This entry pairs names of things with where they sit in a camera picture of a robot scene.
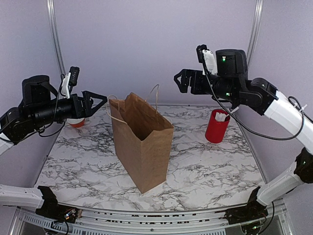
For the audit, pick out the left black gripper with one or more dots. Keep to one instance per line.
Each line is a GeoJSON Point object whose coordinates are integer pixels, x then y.
{"type": "Point", "coordinates": [86, 110]}

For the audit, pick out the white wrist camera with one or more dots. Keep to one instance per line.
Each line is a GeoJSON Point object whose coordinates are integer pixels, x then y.
{"type": "Point", "coordinates": [69, 81]}
{"type": "Point", "coordinates": [207, 56]}

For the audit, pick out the right aluminium frame post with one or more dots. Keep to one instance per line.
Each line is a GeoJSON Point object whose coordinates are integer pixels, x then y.
{"type": "Point", "coordinates": [255, 29]}

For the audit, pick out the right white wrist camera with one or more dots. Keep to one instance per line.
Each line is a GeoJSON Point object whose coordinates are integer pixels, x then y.
{"type": "Point", "coordinates": [207, 56]}

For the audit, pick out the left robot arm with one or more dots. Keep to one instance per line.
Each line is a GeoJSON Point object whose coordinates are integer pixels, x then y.
{"type": "Point", "coordinates": [39, 109]}

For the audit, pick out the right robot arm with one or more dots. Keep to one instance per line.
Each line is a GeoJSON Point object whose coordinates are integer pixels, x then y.
{"type": "Point", "coordinates": [224, 76]}

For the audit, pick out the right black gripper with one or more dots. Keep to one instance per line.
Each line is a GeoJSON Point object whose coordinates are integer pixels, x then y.
{"type": "Point", "coordinates": [196, 88]}

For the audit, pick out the aluminium frame post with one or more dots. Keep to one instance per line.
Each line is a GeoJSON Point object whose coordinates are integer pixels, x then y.
{"type": "Point", "coordinates": [55, 35]}
{"type": "Point", "coordinates": [255, 29]}

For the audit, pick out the sugar packets in container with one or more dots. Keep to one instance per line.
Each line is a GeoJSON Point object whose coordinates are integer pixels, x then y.
{"type": "Point", "coordinates": [220, 117]}

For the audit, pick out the brown paper bag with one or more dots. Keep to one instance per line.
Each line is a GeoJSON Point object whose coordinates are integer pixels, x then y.
{"type": "Point", "coordinates": [142, 140]}

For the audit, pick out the left aluminium frame post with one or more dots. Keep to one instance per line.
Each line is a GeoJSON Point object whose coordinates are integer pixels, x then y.
{"type": "Point", "coordinates": [55, 35]}

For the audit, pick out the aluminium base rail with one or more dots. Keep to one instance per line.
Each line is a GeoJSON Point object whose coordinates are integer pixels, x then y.
{"type": "Point", "coordinates": [90, 221]}

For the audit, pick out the orange white bowl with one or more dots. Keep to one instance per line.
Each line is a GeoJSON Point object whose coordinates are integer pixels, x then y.
{"type": "Point", "coordinates": [76, 123]}

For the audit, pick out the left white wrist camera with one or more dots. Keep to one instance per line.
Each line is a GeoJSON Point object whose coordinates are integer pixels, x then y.
{"type": "Point", "coordinates": [69, 81]}

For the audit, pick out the red cylindrical container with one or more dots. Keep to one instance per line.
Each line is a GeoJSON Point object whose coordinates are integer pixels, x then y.
{"type": "Point", "coordinates": [216, 130]}

